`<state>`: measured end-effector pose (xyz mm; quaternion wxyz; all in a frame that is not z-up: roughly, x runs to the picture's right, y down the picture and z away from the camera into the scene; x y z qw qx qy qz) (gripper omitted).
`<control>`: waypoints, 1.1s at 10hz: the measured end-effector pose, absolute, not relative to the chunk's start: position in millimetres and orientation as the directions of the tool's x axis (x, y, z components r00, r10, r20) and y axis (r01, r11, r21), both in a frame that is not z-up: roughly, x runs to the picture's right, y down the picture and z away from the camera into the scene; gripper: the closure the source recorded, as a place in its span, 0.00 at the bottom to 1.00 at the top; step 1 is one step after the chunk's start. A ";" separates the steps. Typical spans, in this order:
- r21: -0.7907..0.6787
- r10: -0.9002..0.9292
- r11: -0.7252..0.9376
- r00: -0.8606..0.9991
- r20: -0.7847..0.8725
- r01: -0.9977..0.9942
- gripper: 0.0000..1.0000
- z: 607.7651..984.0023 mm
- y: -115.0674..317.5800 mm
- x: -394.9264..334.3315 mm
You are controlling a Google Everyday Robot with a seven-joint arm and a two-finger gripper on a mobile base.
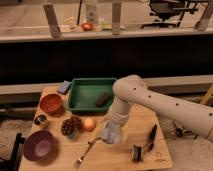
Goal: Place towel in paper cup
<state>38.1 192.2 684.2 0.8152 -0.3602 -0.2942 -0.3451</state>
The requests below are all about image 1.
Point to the purple bowl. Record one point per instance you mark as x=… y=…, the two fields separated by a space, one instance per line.
x=38 y=145

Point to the white cloth-covered gripper body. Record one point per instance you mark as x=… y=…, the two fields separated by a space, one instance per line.
x=111 y=133

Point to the dark grape bunch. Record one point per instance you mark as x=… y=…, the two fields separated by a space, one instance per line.
x=70 y=125

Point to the black office chair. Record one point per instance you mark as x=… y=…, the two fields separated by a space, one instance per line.
x=165 y=9

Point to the green plastic tray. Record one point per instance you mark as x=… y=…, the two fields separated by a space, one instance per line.
x=84 y=93

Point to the brown rectangular block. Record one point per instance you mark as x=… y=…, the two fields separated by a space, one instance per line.
x=103 y=99

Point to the blue sponge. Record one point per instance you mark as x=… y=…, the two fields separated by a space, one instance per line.
x=64 y=87

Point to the black binder clip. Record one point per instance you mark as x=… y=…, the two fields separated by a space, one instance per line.
x=137 y=153

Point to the small dark can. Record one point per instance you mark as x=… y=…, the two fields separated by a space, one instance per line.
x=41 y=121

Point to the red apple on shelf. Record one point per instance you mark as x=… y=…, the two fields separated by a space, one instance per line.
x=87 y=26

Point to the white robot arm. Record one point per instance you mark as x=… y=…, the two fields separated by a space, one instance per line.
x=131 y=90

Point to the peach fruit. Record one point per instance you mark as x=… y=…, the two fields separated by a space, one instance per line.
x=89 y=124

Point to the orange bowl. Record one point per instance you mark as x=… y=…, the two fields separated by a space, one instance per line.
x=51 y=103

